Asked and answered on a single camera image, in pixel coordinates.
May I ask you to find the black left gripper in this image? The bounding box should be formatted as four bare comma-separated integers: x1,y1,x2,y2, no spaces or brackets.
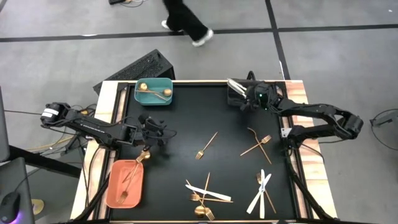
136,114,169,153

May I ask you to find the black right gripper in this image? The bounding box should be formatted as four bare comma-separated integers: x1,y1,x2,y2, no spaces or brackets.
238,82,279,112

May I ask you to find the gold spoon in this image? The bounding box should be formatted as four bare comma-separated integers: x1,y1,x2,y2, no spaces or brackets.
138,82,169,102
194,172,211,218
247,126,272,165
136,88,173,97

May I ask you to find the grey plastic bin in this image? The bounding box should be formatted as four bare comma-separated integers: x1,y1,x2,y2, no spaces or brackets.
226,78,265,108

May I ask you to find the teal plastic bin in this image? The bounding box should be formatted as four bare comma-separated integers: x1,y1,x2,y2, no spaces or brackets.
134,77,174,106

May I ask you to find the orange plastic tray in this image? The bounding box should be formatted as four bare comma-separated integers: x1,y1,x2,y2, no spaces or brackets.
104,159,145,209

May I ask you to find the person's white shoe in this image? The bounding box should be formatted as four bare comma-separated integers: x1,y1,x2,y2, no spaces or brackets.
192,28,215,47
160,20,184,33

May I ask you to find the black computer tower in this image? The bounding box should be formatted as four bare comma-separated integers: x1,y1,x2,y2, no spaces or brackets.
92,49,176,96

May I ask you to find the black beam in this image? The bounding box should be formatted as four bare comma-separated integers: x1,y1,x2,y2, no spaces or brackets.
8,144,82,179

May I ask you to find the person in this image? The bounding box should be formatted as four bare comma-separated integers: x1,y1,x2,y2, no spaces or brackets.
160,0,215,47

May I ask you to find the yellow disc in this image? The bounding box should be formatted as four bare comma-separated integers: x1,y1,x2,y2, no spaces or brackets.
30,198,45,216

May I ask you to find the dark grey panel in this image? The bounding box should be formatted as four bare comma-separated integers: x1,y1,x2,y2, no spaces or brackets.
0,86,11,163

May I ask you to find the black computer mouse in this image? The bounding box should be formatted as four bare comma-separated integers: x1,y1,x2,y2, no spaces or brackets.
0,191,21,224

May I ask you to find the wood and black table frame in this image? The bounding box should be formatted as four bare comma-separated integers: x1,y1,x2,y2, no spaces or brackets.
70,79,339,224

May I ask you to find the yellow floor cable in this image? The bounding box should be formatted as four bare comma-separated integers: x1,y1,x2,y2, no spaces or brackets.
26,134,77,153

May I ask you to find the black cable loop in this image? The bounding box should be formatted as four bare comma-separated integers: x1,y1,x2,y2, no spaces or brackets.
368,108,398,162

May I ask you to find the black device with cables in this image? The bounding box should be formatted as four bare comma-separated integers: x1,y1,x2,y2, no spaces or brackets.
108,0,147,7

